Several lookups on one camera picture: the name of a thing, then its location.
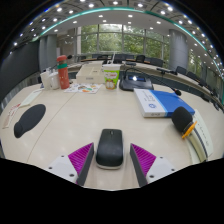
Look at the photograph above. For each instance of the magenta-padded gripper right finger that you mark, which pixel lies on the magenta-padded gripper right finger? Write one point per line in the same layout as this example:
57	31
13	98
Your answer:
156	166

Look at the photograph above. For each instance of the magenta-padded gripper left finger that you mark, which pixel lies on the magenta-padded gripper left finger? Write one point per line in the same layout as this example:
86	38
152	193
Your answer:
63	166

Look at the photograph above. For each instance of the black computer mouse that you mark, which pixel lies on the black computer mouse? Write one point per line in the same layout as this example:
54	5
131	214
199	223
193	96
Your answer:
110	148

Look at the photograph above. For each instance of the black mouse pad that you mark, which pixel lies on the black mouse pad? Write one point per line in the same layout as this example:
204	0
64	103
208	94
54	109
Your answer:
30	119

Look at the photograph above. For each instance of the blue and white book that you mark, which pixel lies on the blue and white book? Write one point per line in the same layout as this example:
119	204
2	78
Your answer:
163	103

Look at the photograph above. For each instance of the colourful sticker sheet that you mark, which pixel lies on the colourful sticker sheet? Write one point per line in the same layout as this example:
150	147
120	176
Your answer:
83	88

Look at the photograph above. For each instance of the black desk microphone unit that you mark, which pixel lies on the black desk microphone unit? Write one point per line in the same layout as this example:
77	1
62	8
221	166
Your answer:
135	83

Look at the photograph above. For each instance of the white paper cup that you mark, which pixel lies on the white paper cup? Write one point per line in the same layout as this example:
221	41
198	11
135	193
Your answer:
44	80

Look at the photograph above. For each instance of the red thermos bottle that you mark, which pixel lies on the red thermos bottle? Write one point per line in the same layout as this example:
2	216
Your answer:
63	75

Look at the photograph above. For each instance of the white cardboard box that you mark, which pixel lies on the white cardboard box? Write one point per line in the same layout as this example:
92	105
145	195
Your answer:
89	74

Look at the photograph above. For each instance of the green printed drink cup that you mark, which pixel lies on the green printed drink cup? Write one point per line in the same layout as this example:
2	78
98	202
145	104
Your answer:
111	78

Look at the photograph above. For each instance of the dark conference chairs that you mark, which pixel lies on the dark conference chairs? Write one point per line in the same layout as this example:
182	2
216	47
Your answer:
156	62

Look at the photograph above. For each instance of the ceiling lights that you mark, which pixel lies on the ceiling lights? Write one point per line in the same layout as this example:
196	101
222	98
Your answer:
91	5

